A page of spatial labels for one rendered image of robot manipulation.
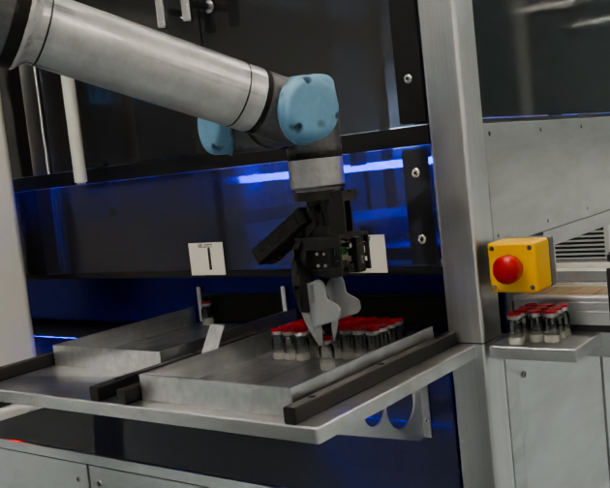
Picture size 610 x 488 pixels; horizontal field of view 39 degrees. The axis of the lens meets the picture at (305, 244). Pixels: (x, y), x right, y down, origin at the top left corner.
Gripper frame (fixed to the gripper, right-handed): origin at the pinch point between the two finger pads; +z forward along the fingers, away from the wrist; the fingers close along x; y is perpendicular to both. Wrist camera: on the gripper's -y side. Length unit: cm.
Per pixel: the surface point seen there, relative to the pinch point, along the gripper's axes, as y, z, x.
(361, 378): 11.5, 3.6, -7.9
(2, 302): -84, -3, 5
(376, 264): -1.5, -7.0, 18.0
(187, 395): -7.8, 4.1, -19.4
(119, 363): -34.1, 4.1, -8.1
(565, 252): -144, 52, 476
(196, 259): -40.4, -8.6, 17.7
